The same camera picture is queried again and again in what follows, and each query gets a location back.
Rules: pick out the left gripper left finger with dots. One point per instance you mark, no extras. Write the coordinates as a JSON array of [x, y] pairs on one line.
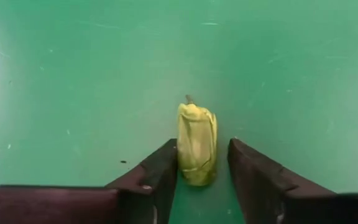
[[135, 193]]

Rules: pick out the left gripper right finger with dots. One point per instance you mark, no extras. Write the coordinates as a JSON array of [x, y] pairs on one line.
[[278, 189]]

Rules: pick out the small green vegetable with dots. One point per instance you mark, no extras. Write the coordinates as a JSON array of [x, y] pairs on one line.
[[197, 146]]

